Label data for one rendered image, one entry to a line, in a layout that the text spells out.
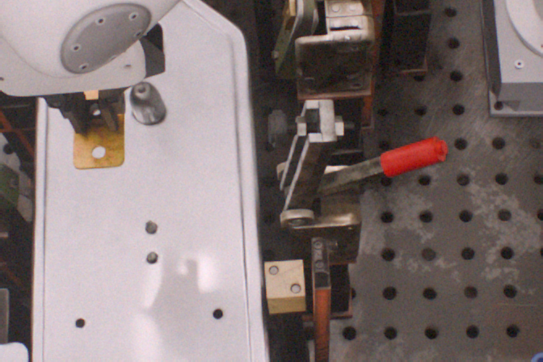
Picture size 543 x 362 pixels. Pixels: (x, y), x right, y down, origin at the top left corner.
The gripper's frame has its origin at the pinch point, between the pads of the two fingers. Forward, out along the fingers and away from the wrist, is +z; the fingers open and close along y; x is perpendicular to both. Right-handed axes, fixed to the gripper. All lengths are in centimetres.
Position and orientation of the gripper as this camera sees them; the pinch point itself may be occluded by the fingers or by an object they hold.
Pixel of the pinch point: (91, 101)
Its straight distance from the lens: 73.0
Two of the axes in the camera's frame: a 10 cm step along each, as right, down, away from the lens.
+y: -10.0, 0.8, 0.2
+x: 0.6, 9.2, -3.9
